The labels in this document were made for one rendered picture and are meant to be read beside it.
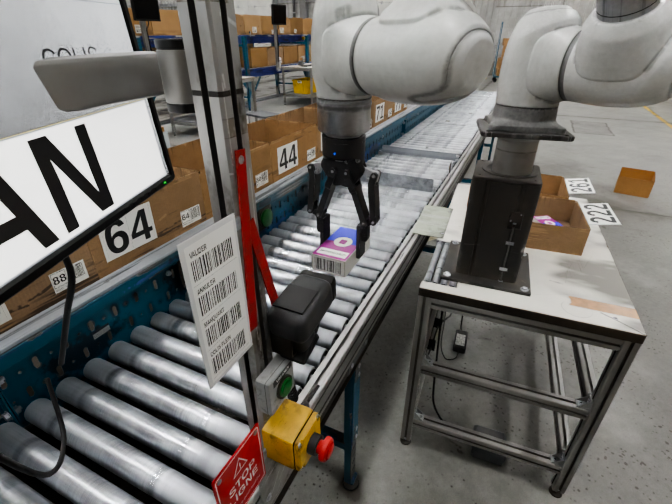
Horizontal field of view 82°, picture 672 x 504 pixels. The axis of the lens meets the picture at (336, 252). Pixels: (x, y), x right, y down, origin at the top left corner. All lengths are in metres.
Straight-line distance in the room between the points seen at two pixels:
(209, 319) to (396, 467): 1.31
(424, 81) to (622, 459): 1.74
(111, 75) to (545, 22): 0.92
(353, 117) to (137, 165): 0.32
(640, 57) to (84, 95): 0.93
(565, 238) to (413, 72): 1.13
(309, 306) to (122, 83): 0.34
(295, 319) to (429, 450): 1.27
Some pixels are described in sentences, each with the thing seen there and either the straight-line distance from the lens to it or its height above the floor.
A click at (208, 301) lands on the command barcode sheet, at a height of 1.16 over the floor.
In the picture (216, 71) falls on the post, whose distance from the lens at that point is 0.43.
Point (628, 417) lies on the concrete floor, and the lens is 2.17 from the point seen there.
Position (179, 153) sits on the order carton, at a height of 1.02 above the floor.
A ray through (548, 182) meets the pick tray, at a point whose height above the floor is 0.81.
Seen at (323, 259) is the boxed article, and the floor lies 1.05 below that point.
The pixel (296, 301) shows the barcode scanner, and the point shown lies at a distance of 0.56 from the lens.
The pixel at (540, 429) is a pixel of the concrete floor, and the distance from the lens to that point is 1.94.
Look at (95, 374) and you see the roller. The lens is 1.08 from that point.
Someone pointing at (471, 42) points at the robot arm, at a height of 1.41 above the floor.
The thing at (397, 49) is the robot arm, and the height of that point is 1.40.
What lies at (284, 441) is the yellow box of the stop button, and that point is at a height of 0.87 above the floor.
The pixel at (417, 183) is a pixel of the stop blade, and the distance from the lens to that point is 1.97.
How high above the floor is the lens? 1.42
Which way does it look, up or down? 30 degrees down
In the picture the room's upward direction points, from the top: straight up
